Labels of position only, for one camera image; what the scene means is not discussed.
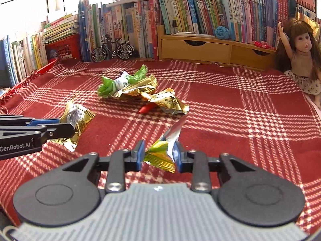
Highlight wooden drawer desk organizer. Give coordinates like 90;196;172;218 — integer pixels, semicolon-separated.
157;25;275;71

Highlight silver yellow torn wrapper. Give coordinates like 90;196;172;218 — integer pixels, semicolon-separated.
144;114;189;173

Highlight row of upright books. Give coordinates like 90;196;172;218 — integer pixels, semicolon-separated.
78;0;161;61

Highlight orange gold foil wrapper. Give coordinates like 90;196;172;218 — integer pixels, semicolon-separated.
141;88;189;115

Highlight books on wooden organizer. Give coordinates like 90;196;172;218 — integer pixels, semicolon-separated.
159;0;297;48

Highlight red plaid tablecloth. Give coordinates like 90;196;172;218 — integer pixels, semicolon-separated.
1;59;320;233

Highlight brown haired doll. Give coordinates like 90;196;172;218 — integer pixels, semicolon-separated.
276;18;320;108

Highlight green white wrapper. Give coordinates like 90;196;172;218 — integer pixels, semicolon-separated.
97;65;148;98

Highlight gold yellow snack wrapper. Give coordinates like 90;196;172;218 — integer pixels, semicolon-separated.
52;100;96;152

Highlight blue yarn rose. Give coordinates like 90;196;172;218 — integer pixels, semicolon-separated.
214;26;230;40

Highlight stack of flat books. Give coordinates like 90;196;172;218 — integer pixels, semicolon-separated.
43;14;79;45

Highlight red plastic crate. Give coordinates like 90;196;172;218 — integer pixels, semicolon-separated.
45;34;82;62

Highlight miniature black bicycle model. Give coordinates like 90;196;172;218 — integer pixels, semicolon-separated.
91;35;134;63

